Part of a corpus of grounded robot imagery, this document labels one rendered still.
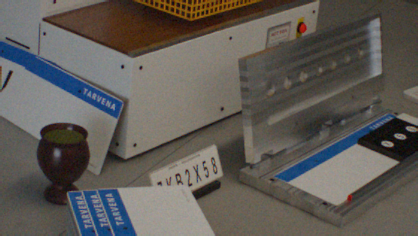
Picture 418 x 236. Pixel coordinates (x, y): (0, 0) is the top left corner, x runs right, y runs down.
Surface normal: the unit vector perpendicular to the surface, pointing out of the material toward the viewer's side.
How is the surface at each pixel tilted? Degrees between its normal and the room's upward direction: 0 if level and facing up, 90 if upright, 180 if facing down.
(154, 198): 0
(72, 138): 0
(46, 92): 69
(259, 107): 76
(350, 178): 0
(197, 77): 90
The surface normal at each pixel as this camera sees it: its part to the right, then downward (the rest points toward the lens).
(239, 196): 0.10, -0.91
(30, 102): -0.60, -0.10
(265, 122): 0.77, 0.11
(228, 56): 0.77, 0.33
